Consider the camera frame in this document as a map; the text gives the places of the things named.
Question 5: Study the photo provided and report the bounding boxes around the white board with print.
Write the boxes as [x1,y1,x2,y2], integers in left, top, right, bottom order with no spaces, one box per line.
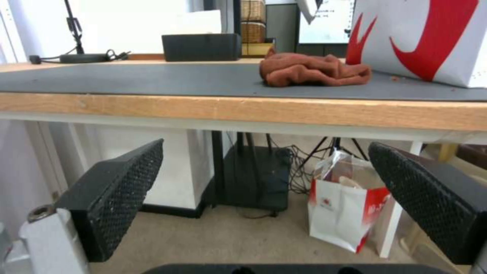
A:
[298,0,357,45]

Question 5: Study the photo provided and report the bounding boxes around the black power adapter with cable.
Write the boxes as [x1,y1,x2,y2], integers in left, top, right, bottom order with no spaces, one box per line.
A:
[29,49,132,65]

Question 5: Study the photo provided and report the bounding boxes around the black stand base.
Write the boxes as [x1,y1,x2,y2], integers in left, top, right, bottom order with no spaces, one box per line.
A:
[202,131,291,212]

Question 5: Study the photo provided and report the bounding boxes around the rust brown towel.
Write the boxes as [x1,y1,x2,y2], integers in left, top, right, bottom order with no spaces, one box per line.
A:
[259,47,372,87]

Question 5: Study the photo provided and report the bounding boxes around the white red takeout bag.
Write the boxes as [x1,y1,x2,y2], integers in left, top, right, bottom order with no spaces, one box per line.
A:
[345,0,487,88]

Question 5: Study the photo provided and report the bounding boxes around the black rectangular container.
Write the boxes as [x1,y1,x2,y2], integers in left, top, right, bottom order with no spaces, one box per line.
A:
[161,33,243,62]

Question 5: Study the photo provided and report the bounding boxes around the black tripod stand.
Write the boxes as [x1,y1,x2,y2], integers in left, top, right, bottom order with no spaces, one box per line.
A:
[62,0,86,55]

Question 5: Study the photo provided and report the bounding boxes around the black tripod legs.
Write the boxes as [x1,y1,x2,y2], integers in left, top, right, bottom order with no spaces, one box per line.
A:
[304,137,370,163]

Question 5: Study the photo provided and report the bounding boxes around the small white red paper bag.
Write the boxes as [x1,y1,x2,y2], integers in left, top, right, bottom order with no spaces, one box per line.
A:
[308,150,393,254]

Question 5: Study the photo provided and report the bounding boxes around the woven wicker basket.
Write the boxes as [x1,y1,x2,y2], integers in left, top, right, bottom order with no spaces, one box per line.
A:
[240,0,267,44]

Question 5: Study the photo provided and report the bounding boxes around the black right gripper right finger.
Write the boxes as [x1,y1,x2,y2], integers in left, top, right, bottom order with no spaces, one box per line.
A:
[368,142,487,266]

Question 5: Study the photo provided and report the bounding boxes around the wooden table with white frame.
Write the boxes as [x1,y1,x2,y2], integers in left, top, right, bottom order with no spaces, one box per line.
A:
[0,53,487,259]

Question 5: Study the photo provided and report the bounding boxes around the grey table mat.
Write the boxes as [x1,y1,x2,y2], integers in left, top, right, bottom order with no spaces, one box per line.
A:
[0,62,487,101]

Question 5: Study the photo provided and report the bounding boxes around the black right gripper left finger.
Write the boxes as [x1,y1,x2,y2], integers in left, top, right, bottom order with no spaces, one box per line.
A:
[19,139,165,274]

